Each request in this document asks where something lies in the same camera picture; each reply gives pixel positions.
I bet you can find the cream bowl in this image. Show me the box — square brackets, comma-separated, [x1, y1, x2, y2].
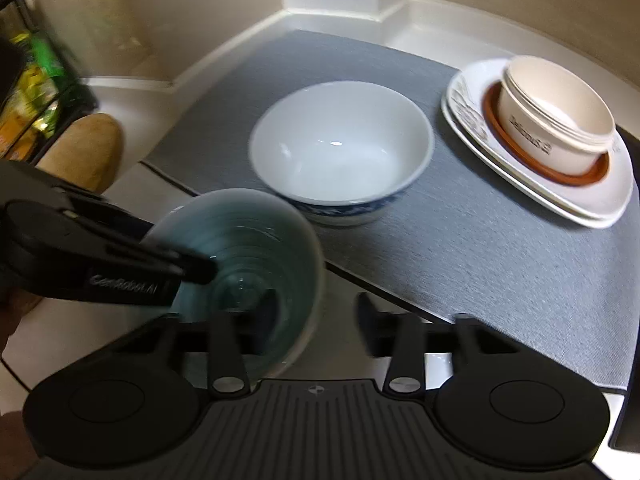
[499, 80, 614, 177]
[502, 55, 617, 150]

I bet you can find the tan wooden board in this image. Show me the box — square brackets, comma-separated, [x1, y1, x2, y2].
[36, 112, 124, 196]

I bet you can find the orange plate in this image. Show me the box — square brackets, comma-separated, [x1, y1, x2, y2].
[481, 82, 612, 188]

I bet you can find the white floral plate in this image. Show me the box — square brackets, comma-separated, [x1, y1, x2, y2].
[442, 57, 634, 222]
[440, 95, 627, 231]

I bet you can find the white bowl with blue pattern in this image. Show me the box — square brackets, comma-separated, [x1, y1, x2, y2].
[248, 83, 435, 227]

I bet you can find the teal ribbed bowl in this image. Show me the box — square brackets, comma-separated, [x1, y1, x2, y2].
[142, 188, 326, 390]

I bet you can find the green packet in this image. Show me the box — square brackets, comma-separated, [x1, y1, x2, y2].
[27, 35, 68, 91]

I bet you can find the grey mat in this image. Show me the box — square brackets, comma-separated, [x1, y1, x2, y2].
[142, 30, 632, 391]

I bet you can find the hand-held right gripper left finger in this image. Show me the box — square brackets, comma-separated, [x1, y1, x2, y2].
[149, 289, 280, 395]

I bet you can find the black wire rack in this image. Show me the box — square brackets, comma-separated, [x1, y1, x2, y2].
[0, 0, 101, 166]

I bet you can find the yellow packet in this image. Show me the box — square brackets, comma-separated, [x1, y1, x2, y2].
[0, 65, 56, 158]

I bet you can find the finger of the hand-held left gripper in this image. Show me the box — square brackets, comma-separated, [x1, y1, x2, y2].
[135, 240, 217, 286]
[75, 260, 182, 313]

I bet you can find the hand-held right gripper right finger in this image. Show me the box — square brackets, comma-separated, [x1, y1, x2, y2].
[355, 292, 502, 394]

